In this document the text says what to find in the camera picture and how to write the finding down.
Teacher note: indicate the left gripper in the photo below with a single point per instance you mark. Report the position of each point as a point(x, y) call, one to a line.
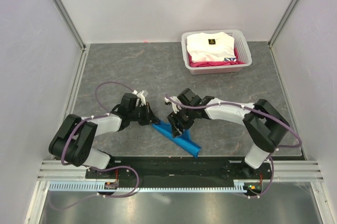
point(149, 115)

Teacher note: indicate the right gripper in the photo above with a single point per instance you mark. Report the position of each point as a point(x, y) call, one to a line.
point(175, 119)

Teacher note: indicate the blue cloth napkin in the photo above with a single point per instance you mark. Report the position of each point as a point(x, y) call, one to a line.
point(184, 141)

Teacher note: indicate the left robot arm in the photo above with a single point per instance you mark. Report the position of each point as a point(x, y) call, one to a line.
point(73, 142)

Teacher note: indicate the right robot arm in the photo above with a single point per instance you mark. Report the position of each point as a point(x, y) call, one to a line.
point(265, 125)

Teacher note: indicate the pink folded cloth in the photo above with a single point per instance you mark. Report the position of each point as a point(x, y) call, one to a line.
point(224, 63)

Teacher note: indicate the white folded shirt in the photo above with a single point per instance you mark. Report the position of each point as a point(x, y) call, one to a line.
point(216, 47)

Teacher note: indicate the white plastic basket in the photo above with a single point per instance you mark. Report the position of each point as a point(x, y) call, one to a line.
point(240, 46)

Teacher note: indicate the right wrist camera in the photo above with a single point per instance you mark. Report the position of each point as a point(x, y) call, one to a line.
point(174, 102)

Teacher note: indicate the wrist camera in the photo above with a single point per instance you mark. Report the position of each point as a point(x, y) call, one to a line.
point(142, 96)
point(174, 102)

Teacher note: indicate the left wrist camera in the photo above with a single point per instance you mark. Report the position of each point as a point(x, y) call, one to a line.
point(142, 96)

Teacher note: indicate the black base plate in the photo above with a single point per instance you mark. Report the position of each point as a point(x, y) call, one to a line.
point(216, 166)

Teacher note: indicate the slotted cable duct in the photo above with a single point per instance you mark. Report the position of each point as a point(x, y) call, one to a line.
point(95, 186)

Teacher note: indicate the left aluminium frame post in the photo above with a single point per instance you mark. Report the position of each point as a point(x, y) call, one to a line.
point(69, 23)

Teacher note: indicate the aluminium frame post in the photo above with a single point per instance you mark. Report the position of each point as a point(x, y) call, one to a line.
point(69, 23)
point(283, 21)

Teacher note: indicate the right aluminium frame post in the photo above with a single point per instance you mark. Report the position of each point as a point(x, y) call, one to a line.
point(283, 21)

